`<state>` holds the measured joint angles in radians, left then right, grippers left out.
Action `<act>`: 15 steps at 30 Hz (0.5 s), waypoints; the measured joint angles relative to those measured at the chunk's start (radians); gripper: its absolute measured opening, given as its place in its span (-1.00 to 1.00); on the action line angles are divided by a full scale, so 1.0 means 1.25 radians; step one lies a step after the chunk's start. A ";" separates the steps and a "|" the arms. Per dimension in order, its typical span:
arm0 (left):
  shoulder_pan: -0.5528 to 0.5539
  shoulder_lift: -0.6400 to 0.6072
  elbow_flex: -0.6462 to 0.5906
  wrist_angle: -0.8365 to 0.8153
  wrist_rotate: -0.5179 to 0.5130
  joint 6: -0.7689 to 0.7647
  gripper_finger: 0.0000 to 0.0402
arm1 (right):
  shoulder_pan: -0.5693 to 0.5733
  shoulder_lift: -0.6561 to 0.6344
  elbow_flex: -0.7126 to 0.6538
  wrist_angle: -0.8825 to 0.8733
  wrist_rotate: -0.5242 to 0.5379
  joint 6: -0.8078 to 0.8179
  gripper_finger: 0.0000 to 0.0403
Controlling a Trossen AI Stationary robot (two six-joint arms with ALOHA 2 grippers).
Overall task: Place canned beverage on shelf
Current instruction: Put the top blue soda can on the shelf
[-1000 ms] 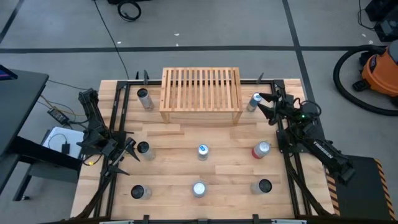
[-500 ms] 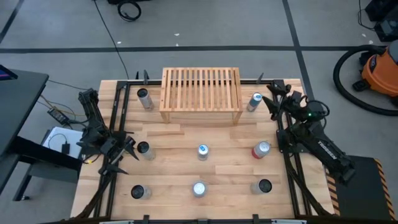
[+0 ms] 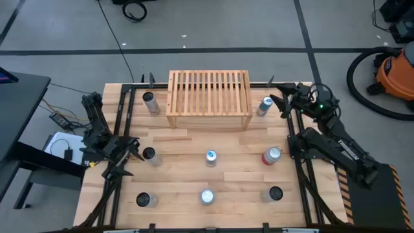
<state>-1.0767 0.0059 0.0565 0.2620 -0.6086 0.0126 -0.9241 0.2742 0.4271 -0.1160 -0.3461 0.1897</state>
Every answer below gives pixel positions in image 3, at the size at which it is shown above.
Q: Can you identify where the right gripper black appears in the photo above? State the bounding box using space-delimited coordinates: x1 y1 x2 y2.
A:
269 82 325 119

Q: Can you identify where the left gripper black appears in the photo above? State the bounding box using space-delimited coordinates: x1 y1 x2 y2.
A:
93 136 146 181

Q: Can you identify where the blue silver Red Bull can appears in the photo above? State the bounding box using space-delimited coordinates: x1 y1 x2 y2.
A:
256 96 274 117
205 150 218 168

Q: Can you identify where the white Celsius Tropical Vibe can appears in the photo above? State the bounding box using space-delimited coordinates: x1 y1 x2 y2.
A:
142 146 163 168

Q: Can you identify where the grey red Spindrift can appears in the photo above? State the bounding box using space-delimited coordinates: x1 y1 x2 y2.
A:
199 188 217 206
261 146 282 166

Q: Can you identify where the white Celsius Peach Vibe can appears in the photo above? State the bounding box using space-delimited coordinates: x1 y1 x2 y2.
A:
142 91 162 117

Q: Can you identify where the slatted wooden shelf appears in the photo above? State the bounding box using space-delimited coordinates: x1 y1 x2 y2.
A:
165 69 254 131

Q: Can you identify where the orange shop vacuum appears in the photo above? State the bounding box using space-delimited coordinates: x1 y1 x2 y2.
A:
367 41 414 111
346 46 414 122

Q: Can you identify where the white paper box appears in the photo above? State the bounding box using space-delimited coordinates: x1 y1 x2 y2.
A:
43 131 90 166

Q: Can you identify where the black power adapter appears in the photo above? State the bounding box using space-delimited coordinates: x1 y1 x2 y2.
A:
49 111 72 130

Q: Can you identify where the black desk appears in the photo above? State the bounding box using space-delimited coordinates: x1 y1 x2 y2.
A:
0 66 87 210

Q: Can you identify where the black equipment case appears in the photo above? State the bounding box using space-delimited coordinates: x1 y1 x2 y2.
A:
378 0 414 23
389 19 414 45

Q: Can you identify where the black hazard-striped floor mat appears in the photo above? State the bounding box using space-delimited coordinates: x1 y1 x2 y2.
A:
336 163 414 231

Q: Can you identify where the black display device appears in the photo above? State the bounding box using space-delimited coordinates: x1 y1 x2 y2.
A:
0 67 19 85

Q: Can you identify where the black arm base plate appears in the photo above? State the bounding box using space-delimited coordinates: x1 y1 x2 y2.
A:
287 133 324 160

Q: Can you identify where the orange yellow wire bundle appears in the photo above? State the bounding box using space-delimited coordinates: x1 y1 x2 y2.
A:
38 96 90 122

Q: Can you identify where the long black floor cable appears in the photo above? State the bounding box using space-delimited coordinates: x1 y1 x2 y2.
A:
96 0 135 83

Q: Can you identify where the coiled black cable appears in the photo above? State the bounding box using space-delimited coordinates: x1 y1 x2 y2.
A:
122 0 148 23

